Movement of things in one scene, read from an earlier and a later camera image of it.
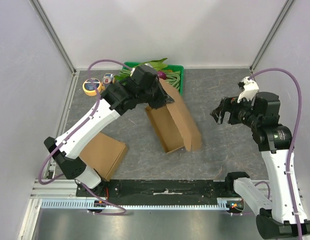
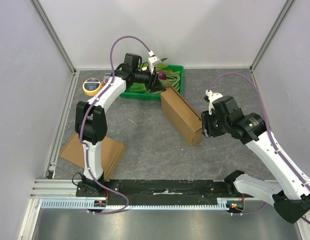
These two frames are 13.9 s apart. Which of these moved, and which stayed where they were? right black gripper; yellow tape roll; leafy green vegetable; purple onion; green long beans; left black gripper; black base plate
Moved: right black gripper; left black gripper
Stayed: black base plate; green long beans; purple onion; leafy green vegetable; yellow tape roll
